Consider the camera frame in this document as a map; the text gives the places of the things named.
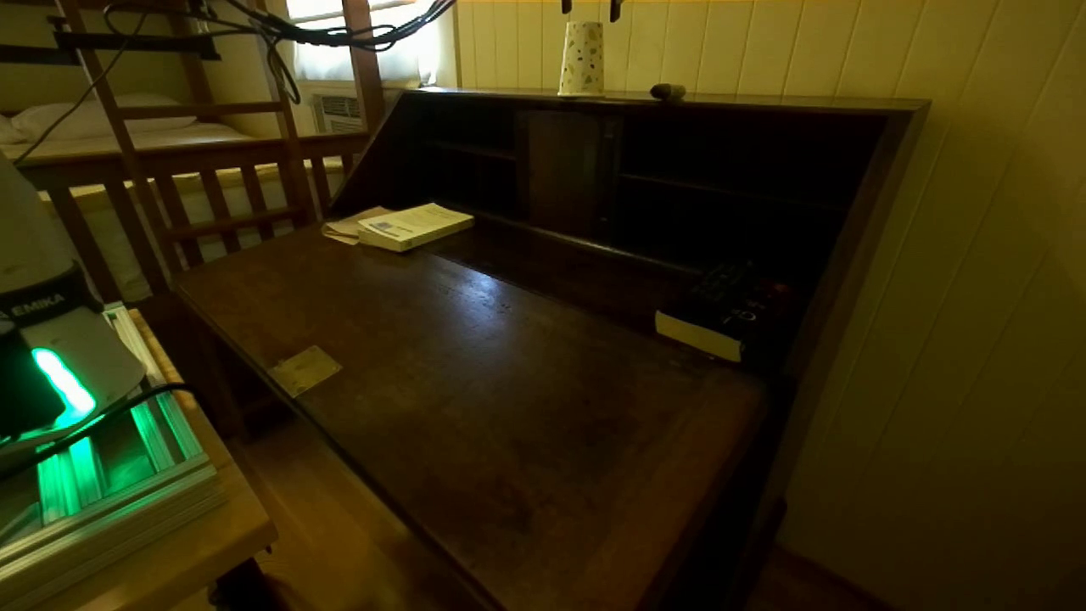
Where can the white paper cup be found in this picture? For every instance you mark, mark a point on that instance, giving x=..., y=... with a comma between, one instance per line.
x=582, y=59

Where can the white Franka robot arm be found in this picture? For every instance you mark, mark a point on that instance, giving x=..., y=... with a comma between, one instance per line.
x=28, y=243

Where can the dark wooden secretary desk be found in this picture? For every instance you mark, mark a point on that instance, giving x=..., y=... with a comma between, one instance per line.
x=511, y=429

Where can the bright window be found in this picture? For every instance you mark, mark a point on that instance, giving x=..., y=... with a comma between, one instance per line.
x=408, y=55

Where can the white window air conditioner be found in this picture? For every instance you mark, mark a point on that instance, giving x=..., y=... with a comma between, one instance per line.
x=337, y=113

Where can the white paperback book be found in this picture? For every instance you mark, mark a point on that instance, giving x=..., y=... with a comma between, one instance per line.
x=417, y=225

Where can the brown paper envelope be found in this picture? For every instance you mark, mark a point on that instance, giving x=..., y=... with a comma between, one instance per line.
x=343, y=225

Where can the black box with white edge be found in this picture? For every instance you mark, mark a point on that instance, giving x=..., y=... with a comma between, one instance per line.
x=725, y=310

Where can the wooden slatted chair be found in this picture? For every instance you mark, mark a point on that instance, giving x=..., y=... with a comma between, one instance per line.
x=217, y=172

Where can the small paper note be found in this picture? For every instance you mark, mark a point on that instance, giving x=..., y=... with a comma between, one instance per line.
x=306, y=372

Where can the white bed mattress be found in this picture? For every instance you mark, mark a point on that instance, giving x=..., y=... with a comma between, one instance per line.
x=80, y=125

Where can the light wooden robot table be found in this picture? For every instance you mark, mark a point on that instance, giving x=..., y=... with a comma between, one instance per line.
x=217, y=532

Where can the green lit robot mounting platform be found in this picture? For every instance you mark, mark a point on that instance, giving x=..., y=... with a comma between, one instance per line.
x=125, y=463

